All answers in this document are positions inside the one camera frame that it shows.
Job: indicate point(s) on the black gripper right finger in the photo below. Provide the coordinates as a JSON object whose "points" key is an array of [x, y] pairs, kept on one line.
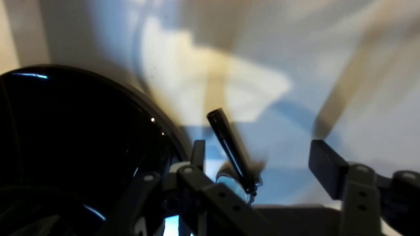
{"points": [[363, 196]]}

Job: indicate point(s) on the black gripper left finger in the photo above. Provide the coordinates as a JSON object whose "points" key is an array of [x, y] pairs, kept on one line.
{"points": [[205, 204]]}

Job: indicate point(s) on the small black pen-like object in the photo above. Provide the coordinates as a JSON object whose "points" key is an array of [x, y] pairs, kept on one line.
{"points": [[228, 136]]}

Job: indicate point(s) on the round glossy black monitor base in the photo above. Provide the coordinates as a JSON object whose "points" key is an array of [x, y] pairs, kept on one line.
{"points": [[66, 131]]}

